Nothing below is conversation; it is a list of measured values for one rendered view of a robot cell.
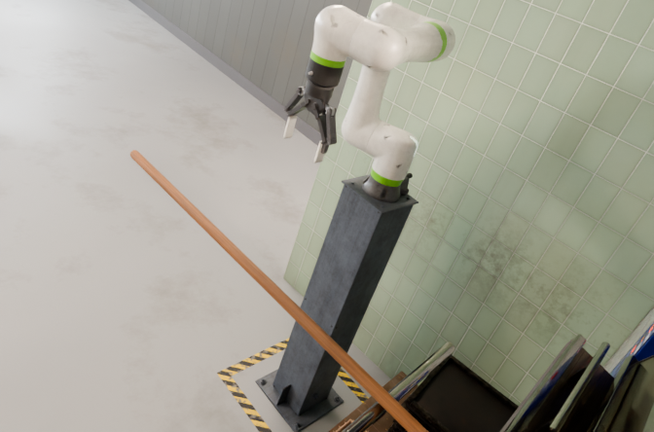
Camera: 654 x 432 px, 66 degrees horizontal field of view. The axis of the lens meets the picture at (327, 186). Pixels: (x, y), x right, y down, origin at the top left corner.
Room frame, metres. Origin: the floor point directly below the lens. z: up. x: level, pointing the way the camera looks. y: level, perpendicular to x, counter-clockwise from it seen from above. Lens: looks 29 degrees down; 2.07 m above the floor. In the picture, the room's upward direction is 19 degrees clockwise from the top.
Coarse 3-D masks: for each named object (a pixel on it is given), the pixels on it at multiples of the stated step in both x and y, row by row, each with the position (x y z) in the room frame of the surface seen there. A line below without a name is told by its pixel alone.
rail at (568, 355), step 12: (576, 336) 0.89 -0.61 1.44; (576, 348) 0.84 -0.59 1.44; (564, 360) 0.79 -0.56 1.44; (552, 372) 0.74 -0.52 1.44; (564, 372) 0.76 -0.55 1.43; (540, 384) 0.71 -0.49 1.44; (552, 384) 0.71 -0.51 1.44; (540, 396) 0.67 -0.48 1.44; (528, 408) 0.63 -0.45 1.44; (516, 420) 0.60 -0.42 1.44; (528, 420) 0.61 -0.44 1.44
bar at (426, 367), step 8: (448, 344) 1.03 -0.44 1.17; (440, 352) 0.99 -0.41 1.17; (448, 352) 1.00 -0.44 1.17; (432, 360) 0.95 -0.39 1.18; (440, 360) 0.97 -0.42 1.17; (416, 368) 0.92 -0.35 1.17; (424, 368) 0.92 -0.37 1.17; (432, 368) 0.93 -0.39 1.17; (408, 376) 0.88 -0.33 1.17; (416, 376) 0.88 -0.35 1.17; (424, 376) 0.90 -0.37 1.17; (400, 384) 0.84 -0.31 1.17; (408, 384) 0.85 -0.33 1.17; (416, 384) 0.87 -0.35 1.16; (392, 392) 0.81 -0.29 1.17; (400, 392) 0.82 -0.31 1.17; (408, 392) 0.84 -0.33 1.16; (376, 408) 0.76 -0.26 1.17; (360, 416) 0.73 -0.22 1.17; (368, 416) 0.73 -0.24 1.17; (376, 416) 0.74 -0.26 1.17; (352, 424) 0.70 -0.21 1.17; (360, 424) 0.71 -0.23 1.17; (368, 424) 0.72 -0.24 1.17
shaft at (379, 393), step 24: (144, 168) 1.35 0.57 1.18; (168, 192) 1.26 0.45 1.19; (192, 216) 1.19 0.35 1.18; (216, 240) 1.12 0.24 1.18; (240, 264) 1.05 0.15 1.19; (264, 288) 0.99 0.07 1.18; (288, 312) 0.94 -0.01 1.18; (312, 336) 0.89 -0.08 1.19; (336, 360) 0.84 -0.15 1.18; (360, 384) 0.80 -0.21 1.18; (384, 408) 0.75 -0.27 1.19
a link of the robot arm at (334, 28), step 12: (324, 12) 1.26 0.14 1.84; (336, 12) 1.25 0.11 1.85; (348, 12) 1.26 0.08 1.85; (324, 24) 1.23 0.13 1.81; (336, 24) 1.23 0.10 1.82; (348, 24) 1.23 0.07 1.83; (324, 36) 1.23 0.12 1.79; (336, 36) 1.22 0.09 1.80; (348, 36) 1.21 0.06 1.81; (312, 48) 1.27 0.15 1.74; (324, 48) 1.24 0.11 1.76; (336, 48) 1.23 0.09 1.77; (348, 48) 1.21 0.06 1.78; (324, 60) 1.24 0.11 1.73; (336, 60) 1.25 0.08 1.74
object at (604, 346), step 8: (600, 344) 0.84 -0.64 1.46; (608, 344) 0.84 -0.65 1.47; (600, 352) 0.81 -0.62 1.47; (592, 360) 0.78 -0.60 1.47; (600, 360) 0.79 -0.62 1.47; (584, 368) 0.77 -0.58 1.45; (592, 368) 0.76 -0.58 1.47; (576, 376) 0.77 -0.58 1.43; (584, 376) 0.73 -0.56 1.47; (592, 376) 0.74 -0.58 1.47; (576, 384) 0.70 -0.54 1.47; (584, 384) 0.70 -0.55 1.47; (576, 392) 0.68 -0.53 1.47; (568, 400) 0.65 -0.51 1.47; (576, 400) 0.66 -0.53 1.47; (568, 408) 0.64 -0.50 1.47; (560, 416) 0.61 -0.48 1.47; (544, 424) 0.61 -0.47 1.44; (552, 424) 0.59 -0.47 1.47; (560, 424) 0.59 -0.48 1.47
